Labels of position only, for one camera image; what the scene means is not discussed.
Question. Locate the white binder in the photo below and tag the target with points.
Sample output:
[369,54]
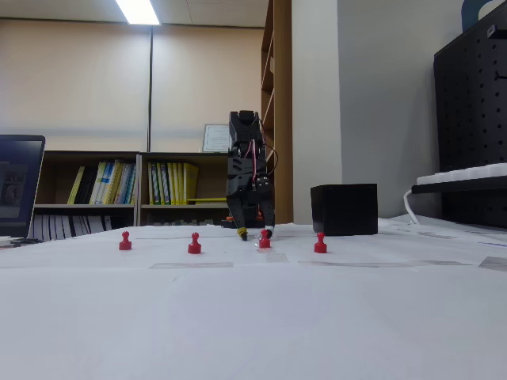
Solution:
[59,226]
[38,229]
[49,227]

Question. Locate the dark laptop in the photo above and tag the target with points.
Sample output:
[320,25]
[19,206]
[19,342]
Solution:
[20,186]

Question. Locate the ceiling light panel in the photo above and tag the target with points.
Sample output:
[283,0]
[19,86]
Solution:
[138,12]

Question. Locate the flat yellow folder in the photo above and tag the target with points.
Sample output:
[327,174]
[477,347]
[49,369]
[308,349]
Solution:
[208,200]

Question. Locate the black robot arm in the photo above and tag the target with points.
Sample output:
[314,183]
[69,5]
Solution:
[243,126]

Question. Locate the black pegboard panel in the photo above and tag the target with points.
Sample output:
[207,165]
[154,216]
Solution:
[467,118]

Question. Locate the white paper table cover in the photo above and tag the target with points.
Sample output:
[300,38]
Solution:
[253,316]

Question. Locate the tall wooden bookshelf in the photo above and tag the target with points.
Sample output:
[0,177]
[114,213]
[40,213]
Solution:
[283,79]

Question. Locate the white power strip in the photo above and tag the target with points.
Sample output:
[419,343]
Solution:
[467,173]

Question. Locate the red pawn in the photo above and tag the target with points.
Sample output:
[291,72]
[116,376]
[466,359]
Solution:
[125,243]
[264,242]
[320,246]
[194,248]

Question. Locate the black open box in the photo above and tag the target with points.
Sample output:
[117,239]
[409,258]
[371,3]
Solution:
[344,210]

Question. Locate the light blue white book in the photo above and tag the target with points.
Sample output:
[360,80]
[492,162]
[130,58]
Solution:
[126,184]

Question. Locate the clear tape strip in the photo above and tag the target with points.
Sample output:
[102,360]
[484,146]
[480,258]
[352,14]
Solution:
[380,263]
[264,250]
[276,257]

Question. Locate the black book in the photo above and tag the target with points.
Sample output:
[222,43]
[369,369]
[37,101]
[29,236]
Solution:
[88,186]

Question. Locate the yellow white book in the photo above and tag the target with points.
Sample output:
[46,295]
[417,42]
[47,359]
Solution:
[99,184]

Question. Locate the thin yellow book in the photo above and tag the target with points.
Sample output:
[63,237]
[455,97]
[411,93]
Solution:
[76,185]

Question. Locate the blue partition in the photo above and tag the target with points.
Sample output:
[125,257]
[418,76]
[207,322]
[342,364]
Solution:
[469,12]

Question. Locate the framed white certificate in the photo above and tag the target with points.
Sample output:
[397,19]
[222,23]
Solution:
[217,137]

